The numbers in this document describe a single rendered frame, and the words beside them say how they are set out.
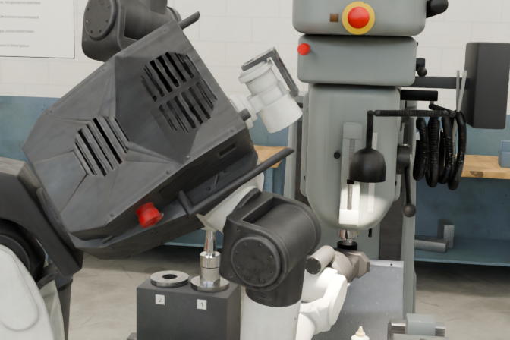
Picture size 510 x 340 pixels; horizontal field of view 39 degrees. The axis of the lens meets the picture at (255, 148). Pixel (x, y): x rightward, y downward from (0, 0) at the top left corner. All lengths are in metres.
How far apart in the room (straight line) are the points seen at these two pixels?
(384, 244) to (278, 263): 1.04
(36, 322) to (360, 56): 0.79
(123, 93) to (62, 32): 5.26
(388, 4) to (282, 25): 4.46
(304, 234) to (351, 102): 0.49
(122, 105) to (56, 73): 5.30
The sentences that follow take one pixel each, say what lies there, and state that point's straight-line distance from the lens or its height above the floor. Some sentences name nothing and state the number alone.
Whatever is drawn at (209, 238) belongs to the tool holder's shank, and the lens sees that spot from 1.66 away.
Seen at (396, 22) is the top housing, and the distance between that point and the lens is 1.39.
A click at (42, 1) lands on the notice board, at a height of 2.00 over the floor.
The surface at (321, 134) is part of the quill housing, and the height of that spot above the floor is 1.52.
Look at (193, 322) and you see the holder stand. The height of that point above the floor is 1.08.
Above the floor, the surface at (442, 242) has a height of 0.30.
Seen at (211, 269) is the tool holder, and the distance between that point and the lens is 1.67.
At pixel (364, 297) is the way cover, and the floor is 1.02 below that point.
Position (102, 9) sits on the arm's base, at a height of 1.76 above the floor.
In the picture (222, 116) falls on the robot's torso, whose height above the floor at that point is 1.61.
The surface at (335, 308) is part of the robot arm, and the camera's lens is 1.41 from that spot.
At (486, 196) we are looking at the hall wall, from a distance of 6.01.
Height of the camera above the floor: 1.71
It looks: 8 degrees down
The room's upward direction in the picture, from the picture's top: 1 degrees clockwise
